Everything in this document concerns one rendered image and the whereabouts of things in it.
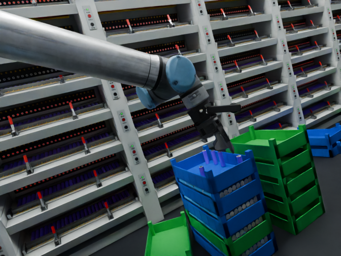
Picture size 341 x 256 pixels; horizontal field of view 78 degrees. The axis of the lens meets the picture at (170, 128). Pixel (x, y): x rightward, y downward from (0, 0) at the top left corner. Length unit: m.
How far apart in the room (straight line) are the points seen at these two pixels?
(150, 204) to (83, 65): 0.96
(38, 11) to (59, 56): 0.83
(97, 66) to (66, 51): 0.06
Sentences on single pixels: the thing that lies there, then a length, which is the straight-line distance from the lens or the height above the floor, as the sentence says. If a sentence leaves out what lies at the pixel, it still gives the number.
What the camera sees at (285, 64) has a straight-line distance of 1.99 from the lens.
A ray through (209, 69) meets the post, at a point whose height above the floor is 0.78.
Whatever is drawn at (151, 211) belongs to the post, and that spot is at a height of 0.08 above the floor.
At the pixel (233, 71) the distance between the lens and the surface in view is 1.68.
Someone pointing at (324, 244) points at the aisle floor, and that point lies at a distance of 1.02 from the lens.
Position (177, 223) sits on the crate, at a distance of 1.22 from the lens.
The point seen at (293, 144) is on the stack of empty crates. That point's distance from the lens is 0.96.
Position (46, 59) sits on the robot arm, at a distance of 0.50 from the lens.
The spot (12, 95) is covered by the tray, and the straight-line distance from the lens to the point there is 1.20.
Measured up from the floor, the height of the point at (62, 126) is 0.68.
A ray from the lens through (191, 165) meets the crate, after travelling 1.00.
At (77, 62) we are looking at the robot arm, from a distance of 0.49.
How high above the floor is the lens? 0.64
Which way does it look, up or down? 6 degrees down
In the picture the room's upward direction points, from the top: 17 degrees counter-clockwise
